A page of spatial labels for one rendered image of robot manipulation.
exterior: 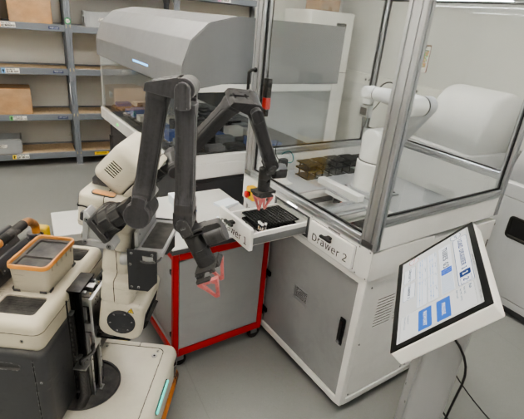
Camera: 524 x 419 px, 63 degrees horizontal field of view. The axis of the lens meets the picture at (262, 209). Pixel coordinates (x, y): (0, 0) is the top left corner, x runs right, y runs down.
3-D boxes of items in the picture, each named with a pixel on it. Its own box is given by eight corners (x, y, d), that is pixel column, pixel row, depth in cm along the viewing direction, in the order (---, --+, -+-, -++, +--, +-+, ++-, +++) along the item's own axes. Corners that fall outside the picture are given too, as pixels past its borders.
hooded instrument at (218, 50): (179, 289, 300) (182, 11, 228) (106, 194, 437) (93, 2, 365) (311, 253, 364) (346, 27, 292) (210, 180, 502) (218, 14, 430)
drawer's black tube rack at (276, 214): (260, 239, 201) (261, 226, 198) (241, 223, 214) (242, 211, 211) (297, 229, 213) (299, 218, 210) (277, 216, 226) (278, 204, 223)
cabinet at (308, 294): (338, 419, 212) (368, 284, 180) (234, 305, 288) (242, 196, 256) (451, 354, 263) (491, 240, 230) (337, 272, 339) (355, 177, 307)
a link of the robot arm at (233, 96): (231, 76, 145) (239, 96, 141) (259, 91, 155) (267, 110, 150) (159, 156, 168) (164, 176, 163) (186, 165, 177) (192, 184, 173)
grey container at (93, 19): (85, 27, 466) (83, 11, 459) (81, 26, 490) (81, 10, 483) (123, 30, 484) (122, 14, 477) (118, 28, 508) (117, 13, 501)
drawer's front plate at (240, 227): (249, 252, 192) (250, 230, 188) (218, 225, 214) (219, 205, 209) (252, 251, 193) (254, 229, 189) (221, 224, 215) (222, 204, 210)
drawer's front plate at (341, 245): (348, 269, 186) (353, 247, 181) (307, 240, 207) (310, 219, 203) (352, 268, 187) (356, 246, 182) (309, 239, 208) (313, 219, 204)
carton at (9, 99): (-9, 115, 459) (-14, 88, 448) (-8, 109, 484) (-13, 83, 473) (33, 115, 477) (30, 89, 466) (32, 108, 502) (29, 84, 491)
